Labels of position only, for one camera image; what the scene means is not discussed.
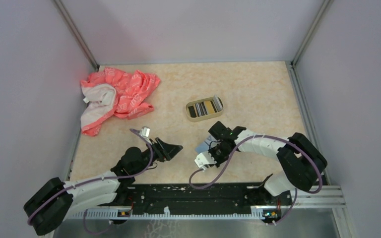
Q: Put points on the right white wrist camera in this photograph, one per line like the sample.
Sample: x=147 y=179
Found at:
x=204 y=160

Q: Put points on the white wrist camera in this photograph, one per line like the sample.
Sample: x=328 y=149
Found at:
x=204 y=160
x=144 y=132

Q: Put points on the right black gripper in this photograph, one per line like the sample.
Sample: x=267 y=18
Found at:
x=219 y=161

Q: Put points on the aluminium front frame rail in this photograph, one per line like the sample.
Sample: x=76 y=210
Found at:
x=328 y=197

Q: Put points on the pink white crumpled cloth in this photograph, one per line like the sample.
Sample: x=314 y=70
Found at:
x=113 y=92

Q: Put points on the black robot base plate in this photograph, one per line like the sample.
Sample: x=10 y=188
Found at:
x=181 y=199

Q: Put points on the beige card sleeve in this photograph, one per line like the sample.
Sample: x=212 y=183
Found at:
x=204 y=146

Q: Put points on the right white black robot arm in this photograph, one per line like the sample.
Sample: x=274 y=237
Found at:
x=301 y=162

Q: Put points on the cream card holder tray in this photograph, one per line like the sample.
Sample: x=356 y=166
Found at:
x=204 y=109

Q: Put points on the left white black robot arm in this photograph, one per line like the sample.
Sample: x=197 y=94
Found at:
x=88 y=190

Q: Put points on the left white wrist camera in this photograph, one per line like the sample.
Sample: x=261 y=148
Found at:
x=144 y=132

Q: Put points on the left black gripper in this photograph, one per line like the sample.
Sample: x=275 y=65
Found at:
x=164 y=151

